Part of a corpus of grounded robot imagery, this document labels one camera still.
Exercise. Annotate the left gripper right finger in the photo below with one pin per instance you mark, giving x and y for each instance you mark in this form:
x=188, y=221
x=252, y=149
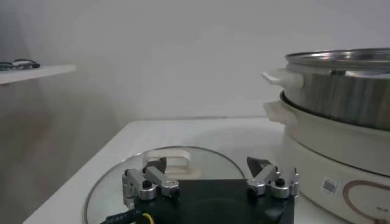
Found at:
x=274, y=181

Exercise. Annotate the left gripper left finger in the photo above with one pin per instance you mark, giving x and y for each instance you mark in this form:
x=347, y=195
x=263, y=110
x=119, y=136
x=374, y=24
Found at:
x=143, y=182

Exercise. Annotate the steel steamer basket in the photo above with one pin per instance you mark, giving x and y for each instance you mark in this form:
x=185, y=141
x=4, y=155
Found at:
x=335, y=97

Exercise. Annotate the white side table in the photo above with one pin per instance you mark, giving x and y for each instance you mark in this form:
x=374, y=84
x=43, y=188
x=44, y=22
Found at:
x=30, y=74

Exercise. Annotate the green tool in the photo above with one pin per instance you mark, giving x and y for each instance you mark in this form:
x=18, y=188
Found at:
x=4, y=66

